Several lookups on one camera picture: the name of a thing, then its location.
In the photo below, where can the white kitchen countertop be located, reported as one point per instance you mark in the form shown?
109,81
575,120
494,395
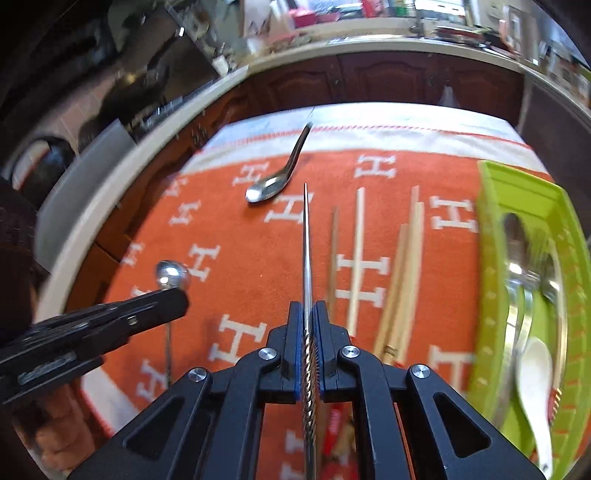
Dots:
346,46

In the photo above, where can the green utensil tray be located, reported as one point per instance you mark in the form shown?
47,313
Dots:
491,207

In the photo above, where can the steel soup spoon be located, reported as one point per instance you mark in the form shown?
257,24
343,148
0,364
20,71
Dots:
265,189

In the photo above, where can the steel cabinet frosted doors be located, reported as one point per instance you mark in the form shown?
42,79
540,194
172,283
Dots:
554,129

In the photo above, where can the light blue gridded table cover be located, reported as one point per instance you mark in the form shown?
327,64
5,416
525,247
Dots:
369,113

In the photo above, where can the person's left hand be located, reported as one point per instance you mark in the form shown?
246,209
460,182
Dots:
69,434

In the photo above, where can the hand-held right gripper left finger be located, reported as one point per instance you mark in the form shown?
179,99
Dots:
295,350

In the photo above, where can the orange printed blanket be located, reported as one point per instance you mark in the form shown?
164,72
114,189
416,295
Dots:
258,277

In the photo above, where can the large steel spoon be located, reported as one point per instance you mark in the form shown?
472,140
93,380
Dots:
515,244

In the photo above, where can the steel fork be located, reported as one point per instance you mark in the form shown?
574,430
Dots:
538,263

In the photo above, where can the steel teaspoon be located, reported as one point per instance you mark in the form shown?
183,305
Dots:
551,281

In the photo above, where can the white ceramic spoon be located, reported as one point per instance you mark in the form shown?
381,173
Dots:
535,369

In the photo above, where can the hanging plastic bag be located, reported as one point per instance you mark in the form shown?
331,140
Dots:
450,99

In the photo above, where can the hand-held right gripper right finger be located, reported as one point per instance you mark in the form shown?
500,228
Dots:
323,350

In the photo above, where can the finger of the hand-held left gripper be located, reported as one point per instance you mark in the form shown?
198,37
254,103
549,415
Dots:
147,311

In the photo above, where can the small round steel spoon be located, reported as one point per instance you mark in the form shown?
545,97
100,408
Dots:
168,274

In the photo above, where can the flat steel stove shield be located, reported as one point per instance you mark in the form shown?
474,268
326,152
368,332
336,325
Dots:
87,184

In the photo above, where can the dark wooden base cabinets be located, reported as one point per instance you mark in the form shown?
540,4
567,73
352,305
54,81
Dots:
360,78

